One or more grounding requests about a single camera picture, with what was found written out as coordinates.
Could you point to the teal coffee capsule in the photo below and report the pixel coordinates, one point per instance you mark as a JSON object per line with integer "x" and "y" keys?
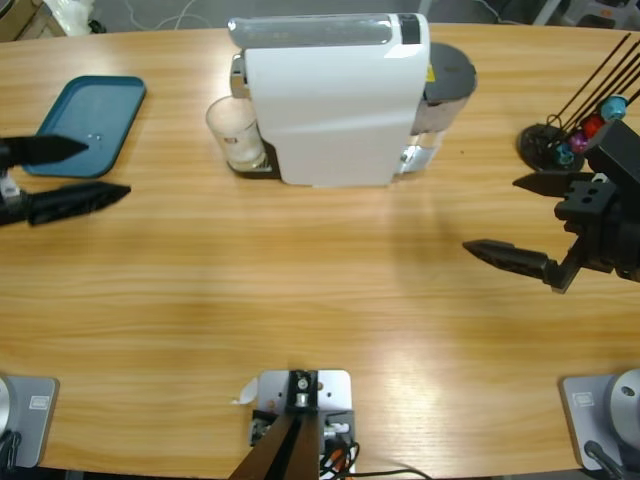
{"x": 614, "y": 106}

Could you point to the teal plastic tray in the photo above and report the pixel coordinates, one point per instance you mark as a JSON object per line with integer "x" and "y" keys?
{"x": 95, "y": 115}

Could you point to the clear glass cup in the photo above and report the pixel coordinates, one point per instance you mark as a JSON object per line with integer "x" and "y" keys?
{"x": 237, "y": 132}

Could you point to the white paper tag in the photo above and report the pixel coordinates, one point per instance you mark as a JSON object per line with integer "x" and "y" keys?
{"x": 246, "y": 392}

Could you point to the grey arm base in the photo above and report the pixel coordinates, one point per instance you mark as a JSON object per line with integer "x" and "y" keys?
{"x": 607, "y": 410}
{"x": 27, "y": 415}

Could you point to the red coffee capsule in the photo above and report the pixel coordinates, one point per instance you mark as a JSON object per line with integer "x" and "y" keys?
{"x": 592, "y": 125}

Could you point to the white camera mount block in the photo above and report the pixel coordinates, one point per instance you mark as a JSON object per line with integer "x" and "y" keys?
{"x": 332, "y": 395}

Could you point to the dark camera post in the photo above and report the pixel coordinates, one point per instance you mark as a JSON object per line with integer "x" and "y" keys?
{"x": 285, "y": 445}

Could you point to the black capsule stand with rods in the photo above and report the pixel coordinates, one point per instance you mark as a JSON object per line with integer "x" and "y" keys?
{"x": 537, "y": 142}

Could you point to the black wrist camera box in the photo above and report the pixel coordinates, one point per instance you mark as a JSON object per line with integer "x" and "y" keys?
{"x": 617, "y": 150}

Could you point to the white plastic bag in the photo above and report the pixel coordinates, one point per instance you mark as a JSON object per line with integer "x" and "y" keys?
{"x": 67, "y": 12}

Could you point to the white capsule coffee machine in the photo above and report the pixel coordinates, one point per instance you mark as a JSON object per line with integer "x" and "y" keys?
{"x": 330, "y": 110}

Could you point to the blue coffee capsule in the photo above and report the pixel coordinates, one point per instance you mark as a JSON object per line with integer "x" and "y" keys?
{"x": 565, "y": 156}

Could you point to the brown cardboard box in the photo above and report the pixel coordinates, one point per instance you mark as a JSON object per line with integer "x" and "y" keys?
{"x": 17, "y": 20}

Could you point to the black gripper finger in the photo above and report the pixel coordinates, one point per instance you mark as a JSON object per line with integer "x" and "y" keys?
{"x": 510, "y": 257}
{"x": 547, "y": 184}
{"x": 75, "y": 202}
{"x": 47, "y": 149}

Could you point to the purple coffee capsule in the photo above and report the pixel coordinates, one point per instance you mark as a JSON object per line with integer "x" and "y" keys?
{"x": 579, "y": 142}

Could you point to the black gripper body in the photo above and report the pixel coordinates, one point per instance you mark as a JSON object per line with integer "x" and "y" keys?
{"x": 607, "y": 232}
{"x": 10, "y": 200}

